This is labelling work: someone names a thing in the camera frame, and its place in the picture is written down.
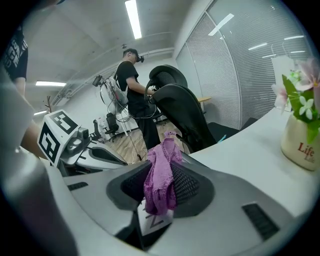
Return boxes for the cream ceramic flower vase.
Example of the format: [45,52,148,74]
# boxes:
[280,111,320,172]

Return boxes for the light wooden side table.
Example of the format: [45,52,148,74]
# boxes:
[196,95,213,111]

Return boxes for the purple knitted cloth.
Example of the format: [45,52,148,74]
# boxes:
[143,129,184,216]

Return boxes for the pink and white artificial flowers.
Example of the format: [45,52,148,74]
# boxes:
[270,58,320,145]

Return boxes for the small black office chair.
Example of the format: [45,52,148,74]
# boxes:
[89,119,104,144]
[102,112,121,143]

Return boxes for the wooden coat rack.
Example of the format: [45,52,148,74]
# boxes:
[44,95,55,115]

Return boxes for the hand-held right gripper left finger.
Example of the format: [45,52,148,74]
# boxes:
[46,160,151,252]

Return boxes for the white paper bag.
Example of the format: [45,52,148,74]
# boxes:
[270,42,299,86]

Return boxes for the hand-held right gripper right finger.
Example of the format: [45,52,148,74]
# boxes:
[146,151,303,256]

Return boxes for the large black mesh office chair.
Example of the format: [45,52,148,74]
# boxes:
[144,64,241,154]

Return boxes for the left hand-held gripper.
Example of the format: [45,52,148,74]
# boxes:
[36,109,129,176]

